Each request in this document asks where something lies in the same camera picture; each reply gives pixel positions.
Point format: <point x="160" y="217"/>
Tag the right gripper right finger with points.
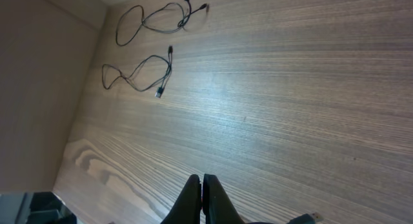
<point x="217" y="207"/>

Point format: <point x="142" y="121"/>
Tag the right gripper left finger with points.
<point x="187" y="207"/>

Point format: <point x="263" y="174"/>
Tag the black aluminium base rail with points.
<point x="35" y="208"/>

